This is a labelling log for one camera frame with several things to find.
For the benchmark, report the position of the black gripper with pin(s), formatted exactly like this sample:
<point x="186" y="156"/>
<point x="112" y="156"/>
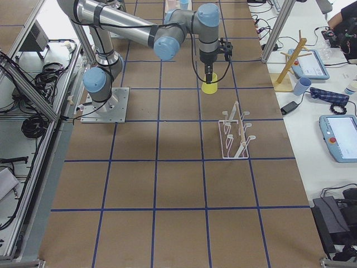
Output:
<point x="207" y="59"/>

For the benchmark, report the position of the yellow plastic cup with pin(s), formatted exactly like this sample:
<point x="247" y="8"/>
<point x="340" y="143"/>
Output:
<point x="212" y="87"/>

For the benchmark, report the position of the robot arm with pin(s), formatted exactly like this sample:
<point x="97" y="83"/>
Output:
<point x="165" y="40"/>

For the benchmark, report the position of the light blue cup far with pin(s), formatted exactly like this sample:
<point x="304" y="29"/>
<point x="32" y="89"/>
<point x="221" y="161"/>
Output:
<point x="184" y="4"/>

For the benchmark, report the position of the pink plastic cup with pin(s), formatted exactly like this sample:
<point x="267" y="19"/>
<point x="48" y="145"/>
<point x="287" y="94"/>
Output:
<point x="171" y="4"/>

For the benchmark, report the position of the blue cup on desk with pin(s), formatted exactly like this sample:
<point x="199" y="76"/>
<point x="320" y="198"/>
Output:
<point x="301" y="86"/>

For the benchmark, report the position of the white paper cup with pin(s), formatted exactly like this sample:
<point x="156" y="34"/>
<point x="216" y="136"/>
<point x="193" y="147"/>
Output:
<point x="351" y="88"/>

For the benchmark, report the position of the beige plastic tray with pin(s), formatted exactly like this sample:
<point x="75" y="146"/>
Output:
<point x="178" y="5"/>

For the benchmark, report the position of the wooden mug tree stand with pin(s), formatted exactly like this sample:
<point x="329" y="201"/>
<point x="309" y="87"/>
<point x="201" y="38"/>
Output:
<point x="279" y="81"/>

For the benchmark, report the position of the black power adapter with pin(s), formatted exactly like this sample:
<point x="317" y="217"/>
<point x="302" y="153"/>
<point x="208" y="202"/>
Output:
<point x="291" y="106"/>

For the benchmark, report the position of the blue teach pendant far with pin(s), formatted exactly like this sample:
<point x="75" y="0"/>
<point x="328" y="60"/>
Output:
<point x="310" y="65"/>

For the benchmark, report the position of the blue teach pendant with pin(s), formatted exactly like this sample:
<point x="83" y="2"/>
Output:
<point x="310" y="65"/>
<point x="339" y="133"/>

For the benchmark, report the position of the blue plaid cloth pouch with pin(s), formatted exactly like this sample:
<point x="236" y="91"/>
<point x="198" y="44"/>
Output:
<point x="331" y="97"/>

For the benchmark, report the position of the blue teach pendant near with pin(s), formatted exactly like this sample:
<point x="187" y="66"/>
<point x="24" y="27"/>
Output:
<point x="339" y="133"/>

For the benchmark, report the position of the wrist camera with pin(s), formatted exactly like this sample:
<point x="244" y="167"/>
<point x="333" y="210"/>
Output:
<point x="226" y="48"/>

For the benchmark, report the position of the white wire cup rack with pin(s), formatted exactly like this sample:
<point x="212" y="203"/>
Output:
<point x="232" y="132"/>

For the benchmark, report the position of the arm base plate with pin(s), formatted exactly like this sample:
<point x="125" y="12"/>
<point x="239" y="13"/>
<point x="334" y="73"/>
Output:
<point x="114" y="110"/>

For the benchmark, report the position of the aluminium frame post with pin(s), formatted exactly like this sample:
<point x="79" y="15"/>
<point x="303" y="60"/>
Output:
<point x="277" y="28"/>

